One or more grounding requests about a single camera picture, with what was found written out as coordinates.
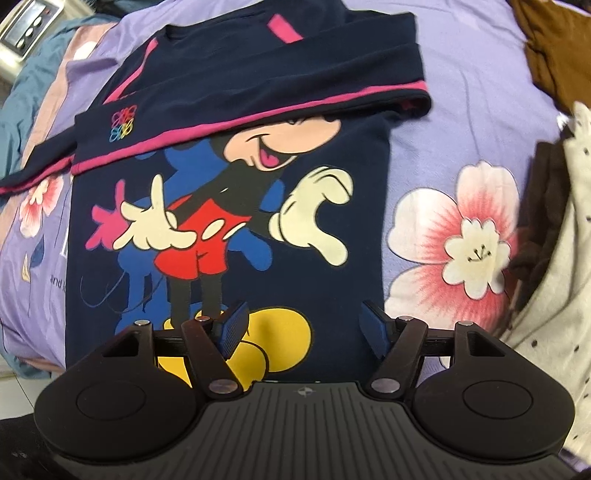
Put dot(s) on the dark brown garment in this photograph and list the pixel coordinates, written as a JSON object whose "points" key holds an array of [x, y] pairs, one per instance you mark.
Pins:
{"points": [[545, 194]]}

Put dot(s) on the navy cartoon print shirt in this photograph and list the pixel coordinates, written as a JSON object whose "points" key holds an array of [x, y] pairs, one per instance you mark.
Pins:
{"points": [[364, 184]]}

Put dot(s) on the cream dotted garment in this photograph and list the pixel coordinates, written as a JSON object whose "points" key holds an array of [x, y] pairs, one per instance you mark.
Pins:
{"points": [[558, 286]]}

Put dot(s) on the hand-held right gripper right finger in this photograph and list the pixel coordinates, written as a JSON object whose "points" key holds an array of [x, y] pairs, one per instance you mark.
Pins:
{"points": [[375, 330]]}

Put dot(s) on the white appliance with control panel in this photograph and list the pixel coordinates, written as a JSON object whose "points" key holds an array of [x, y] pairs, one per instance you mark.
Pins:
{"points": [[25, 32]]}

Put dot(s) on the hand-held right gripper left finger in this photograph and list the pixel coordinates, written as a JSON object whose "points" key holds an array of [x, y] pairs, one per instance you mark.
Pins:
{"points": [[233, 330]]}

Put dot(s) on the teal blanket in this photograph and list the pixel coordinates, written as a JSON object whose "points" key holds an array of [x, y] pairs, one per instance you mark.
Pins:
{"points": [[27, 92]]}

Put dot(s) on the purple floral bedsheet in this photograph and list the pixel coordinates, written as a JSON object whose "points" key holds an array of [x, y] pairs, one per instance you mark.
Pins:
{"points": [[461, 83]]}

